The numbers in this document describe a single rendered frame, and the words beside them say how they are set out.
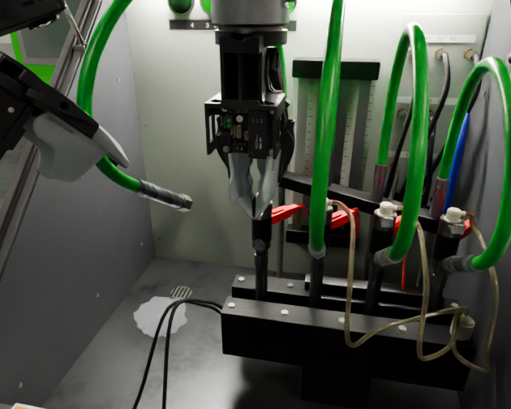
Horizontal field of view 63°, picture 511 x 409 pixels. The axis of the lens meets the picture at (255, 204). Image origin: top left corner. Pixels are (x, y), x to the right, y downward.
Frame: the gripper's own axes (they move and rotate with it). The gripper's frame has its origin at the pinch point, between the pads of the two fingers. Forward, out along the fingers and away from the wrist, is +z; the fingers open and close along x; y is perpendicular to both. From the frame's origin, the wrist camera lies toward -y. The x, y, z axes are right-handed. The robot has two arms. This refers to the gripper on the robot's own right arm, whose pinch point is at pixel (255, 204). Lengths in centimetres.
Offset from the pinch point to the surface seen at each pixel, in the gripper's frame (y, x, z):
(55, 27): -229, -186, -8
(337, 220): -5.7, 10.1, 4.1
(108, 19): 7.1, -12.2, -21.0
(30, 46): -228, -209, 5
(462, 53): -31.9, 28.0, -14.8
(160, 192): 3.9, -10.6, -2.4
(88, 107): 10.6, -13.5, -13.7
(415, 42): 1.1, 15.6, -19.0
